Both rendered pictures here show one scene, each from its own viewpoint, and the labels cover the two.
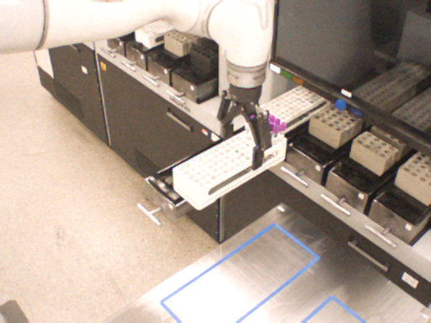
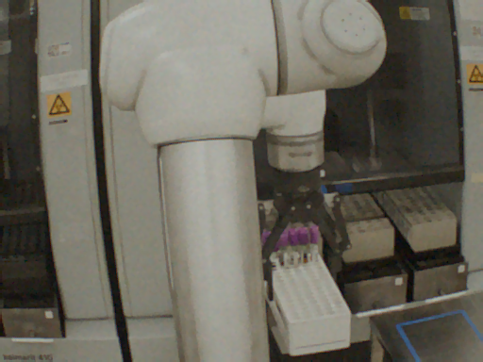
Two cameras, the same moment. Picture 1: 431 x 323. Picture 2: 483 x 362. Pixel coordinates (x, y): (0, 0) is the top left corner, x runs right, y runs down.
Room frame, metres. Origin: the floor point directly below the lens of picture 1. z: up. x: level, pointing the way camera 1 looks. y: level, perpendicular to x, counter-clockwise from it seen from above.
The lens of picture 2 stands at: (0.07, 1.43, 1.65)
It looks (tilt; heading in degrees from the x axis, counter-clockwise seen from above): 18 degrees down; 304
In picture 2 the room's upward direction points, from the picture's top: 3 degrees counter-clockwise
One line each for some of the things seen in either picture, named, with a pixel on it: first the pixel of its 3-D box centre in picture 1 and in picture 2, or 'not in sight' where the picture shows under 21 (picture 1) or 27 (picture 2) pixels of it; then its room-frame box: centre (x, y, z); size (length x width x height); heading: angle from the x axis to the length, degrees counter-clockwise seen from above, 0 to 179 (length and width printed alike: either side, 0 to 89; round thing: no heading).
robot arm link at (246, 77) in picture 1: (246, 69); (295, 148); (0.97, -0.08, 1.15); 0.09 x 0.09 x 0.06
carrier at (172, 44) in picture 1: (175, 45); not in sight; (1.67, 0.13, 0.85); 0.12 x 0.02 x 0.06; 42
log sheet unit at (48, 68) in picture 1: (39, 48); not in sight; (2.51, 0.98, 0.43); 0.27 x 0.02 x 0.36; 41
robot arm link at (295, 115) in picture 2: (244, 23); (283, 82); (0.98, -0.07, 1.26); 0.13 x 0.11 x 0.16; 38
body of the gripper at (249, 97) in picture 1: (245, 97); (298, 192); (0.96, -0.08, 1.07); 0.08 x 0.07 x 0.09; 40
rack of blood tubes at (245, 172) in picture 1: (231, 163); (305, 302); (0.94, -0.05, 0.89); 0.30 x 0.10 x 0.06; 130
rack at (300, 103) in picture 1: (289, 111); not in sight; (1.25, -0.24, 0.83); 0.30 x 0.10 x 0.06; 131
